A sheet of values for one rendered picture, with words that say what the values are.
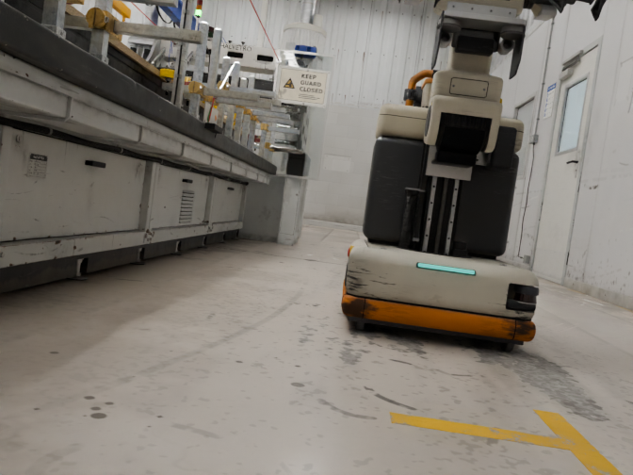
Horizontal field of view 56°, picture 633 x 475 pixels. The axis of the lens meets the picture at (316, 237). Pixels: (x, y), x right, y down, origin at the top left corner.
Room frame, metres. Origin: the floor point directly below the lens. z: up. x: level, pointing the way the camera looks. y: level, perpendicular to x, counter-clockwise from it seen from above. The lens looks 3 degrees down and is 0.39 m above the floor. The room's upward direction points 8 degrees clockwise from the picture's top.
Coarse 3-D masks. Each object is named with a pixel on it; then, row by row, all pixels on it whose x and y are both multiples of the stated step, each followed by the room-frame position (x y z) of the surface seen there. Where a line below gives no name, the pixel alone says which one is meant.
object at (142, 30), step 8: (72, 16) 1.68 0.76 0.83; (80, 16) 1.68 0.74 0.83; (64, 24) 1.68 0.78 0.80; (72, 24) 1.68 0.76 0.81; (80, 24) 1.68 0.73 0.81; (88, 24) 1.68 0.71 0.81; (120, 24) 1.68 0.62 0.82; (128, 24) 1.68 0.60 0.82; (136, 24) 1.67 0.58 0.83; (120, 32) 1.68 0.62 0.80; (128, 32) 1.68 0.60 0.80; (136, 32) 1.68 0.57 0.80; (144, 32) 1.67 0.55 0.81; (152, 32) 1.67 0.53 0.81; (160, 32) 1.67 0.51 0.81; (168, 32) 1.67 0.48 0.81; (176, 32) 1.67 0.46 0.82; (184, 32) 1.67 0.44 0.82; (192, 32) 1.67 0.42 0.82; (200, 32) 1.67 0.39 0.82; (168, 40) 1.69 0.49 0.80; (176, 40) 1.68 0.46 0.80; (184, 40) 1.67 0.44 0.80; (192, 40) 1.67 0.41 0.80; (200, 40) 1.67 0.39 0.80
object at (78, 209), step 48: (0, 144) 1.59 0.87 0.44; (48, 144) 1.90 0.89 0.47; (0, 192) 1.61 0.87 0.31; (48, 192) 1.93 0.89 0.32; (96, 192) 2.30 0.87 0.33; (144, 192) 2.80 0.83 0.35; (192, 192) 3.65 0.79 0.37; (240, 192) 5.26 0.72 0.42; (0, 240) 1.63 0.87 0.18; (48, 240) 1.91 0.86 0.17; (96, 240) 2.27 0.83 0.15; (192, 240) 3.79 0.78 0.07; (0, 288) 1.70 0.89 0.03
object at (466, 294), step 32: (352, 256) 1.93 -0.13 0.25; (384, 256) 1.91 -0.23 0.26; (416, 256) 1.92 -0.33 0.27; (448, 256) 2.05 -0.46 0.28; (352, 288) 1.91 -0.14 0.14; (384, 288) 1.90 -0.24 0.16; (416, 288) 1.90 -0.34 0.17; (448, 288) 1.89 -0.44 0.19; (480, 288) 1.89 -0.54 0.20; (512, 288) 1.92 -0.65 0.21; (384, 320) 1.91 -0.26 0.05; (416, 320) 1.89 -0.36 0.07; (448, 320) 1.88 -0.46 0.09; (480, 320) 1.88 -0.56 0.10; (512, 320) 1.88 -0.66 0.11
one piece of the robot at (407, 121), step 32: (384, 128) 2.23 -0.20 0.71; (416, 128) 2.23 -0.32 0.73; (384, 160) 2.23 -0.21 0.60; (416, 160) 2.23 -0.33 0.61; (512, 160) 2.21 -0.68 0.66; (384, 192) 2.23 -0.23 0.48; (416, 192) 2.16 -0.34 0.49; (448, 192) 2.18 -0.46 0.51; (480, 192) 2.21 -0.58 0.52; (512, 192) 2.22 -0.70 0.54; (384, 224) 2.23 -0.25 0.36; (416, 224) 2.21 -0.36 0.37; (448, 224) 2.16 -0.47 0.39; (480, 224) 2.21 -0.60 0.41; (480, 256) 2.24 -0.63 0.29
